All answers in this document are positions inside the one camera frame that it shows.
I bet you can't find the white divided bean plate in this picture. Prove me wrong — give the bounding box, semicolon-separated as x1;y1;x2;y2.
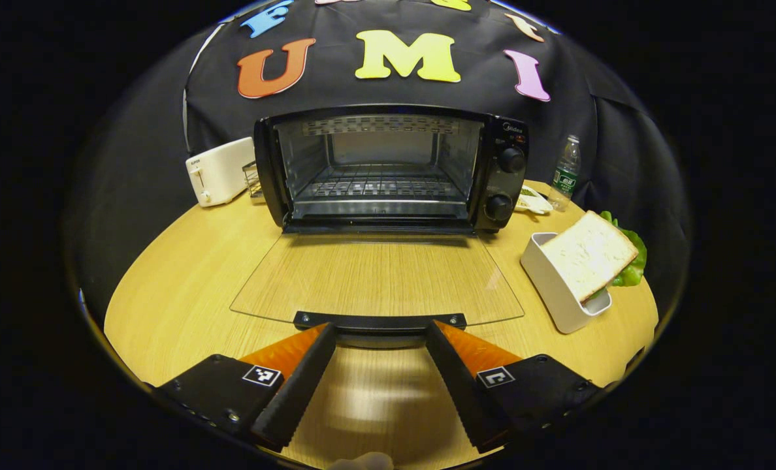
514;185;553;215

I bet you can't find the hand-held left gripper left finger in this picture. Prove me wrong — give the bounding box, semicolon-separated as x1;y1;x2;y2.
156;321;338;452

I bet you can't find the lettuce sandwich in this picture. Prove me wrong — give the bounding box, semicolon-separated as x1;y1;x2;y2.
540;210;648;305

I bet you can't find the black electric oven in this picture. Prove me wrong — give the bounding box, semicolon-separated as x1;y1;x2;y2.
229;104;530;348

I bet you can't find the white rectangular tray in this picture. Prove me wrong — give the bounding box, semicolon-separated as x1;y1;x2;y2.
520;232;613;334

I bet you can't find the white toaster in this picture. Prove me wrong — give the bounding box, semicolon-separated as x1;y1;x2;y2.
186;136;258;208

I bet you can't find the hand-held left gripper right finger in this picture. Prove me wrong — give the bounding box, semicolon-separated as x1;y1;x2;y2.
425;319;603;454

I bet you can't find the wire mesh basket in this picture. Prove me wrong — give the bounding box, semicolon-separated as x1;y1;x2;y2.
242;161;265;200

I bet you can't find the clear water bottle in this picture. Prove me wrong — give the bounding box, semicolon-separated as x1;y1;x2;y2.
547;134;582;213

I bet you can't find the black backdrop cloth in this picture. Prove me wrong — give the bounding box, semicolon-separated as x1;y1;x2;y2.
68;0;692;314

